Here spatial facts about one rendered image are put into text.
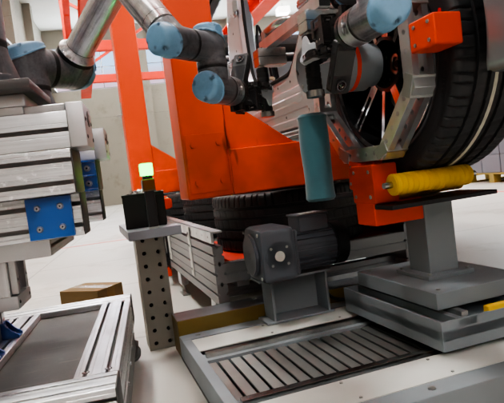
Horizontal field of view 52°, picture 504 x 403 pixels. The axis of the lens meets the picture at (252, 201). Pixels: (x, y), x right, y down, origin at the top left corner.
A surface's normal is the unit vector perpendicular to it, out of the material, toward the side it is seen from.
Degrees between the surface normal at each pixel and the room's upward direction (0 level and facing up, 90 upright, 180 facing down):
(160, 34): 90
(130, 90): 90
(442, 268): 90
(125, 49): 90
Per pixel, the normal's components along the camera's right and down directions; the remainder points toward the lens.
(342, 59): 0.32, 0.51
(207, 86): -0.44, 0.11
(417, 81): 0.31, 0.01
